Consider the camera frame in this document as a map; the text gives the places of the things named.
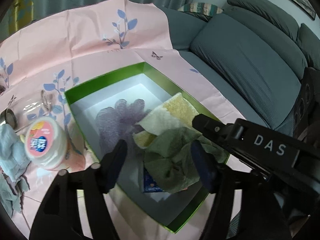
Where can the striped cushion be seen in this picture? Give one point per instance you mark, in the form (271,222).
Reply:
(203,11)

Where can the pink floral cloth sheet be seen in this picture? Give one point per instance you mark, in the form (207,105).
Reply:
(72,41)

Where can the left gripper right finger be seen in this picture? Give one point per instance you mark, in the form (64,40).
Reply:
(206,166)

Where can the yellow white fluffy towel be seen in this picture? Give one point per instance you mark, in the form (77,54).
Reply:
(174,113)

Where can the blue Tempo tissue pack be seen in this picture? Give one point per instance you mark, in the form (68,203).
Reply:
(149,185)

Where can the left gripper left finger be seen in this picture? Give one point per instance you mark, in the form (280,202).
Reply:
(111,166)

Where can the grey green knitted cloth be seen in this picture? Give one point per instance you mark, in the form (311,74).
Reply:
(12,193)

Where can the light blue plush elephant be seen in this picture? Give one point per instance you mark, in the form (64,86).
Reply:
(14,160)

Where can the grey sofa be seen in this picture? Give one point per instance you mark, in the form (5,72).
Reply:
(254,53)

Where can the purple mesh bath puff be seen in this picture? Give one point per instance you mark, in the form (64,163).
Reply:
(120,123)

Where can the green cardboard box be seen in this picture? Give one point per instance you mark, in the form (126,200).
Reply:
(137,81)

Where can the pink Wrigley's gum jar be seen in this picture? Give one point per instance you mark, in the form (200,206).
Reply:
(46,143)

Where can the clear glass jar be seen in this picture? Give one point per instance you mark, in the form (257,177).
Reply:
(22,112)

